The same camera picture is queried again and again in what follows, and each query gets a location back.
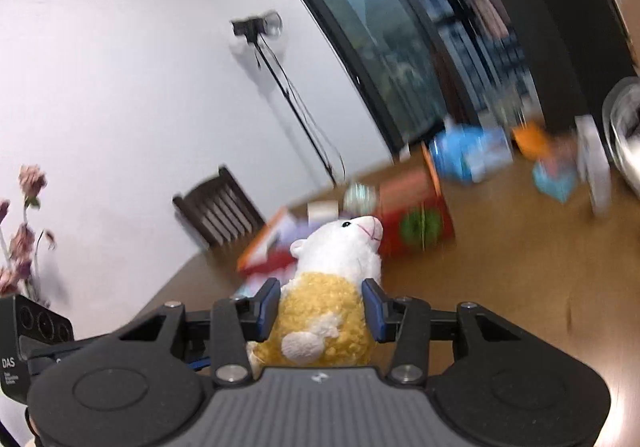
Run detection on white and yellow plush toy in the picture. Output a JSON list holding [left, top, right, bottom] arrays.
[[245, 214, 385, 368]]

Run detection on dark wooden chair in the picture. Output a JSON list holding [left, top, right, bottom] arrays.
[[172, 166, 266, 250]]

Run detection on dried pink rose bouquet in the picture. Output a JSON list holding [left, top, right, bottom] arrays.
[[0, 164, 58, 308]]

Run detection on sliding glass door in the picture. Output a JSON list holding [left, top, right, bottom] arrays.
[[262, 0, 631, 153]]

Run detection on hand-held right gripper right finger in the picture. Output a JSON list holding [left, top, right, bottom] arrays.
[[362, 278, 523, 385]]

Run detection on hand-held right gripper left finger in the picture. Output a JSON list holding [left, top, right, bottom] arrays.
[[117, 277, 282, 384]]

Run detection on studio light on stand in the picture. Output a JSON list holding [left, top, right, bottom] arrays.
[[231, 10, 351, 188]]

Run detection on red cardboard box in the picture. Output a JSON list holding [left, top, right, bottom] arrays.
[[236, 143, 457, 280]]

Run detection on white spray bottle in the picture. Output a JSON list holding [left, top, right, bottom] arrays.
[[575, 114, 613, 218]]

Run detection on orange paper piece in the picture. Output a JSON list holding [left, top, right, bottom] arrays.
[[512, 122, 551, 158]]

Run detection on blue wet wipes pack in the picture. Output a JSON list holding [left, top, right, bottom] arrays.
[[429, 124, 513, 185]]

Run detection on small blue snack packet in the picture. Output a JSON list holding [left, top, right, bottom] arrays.
[[531, 154, 578, 203]]

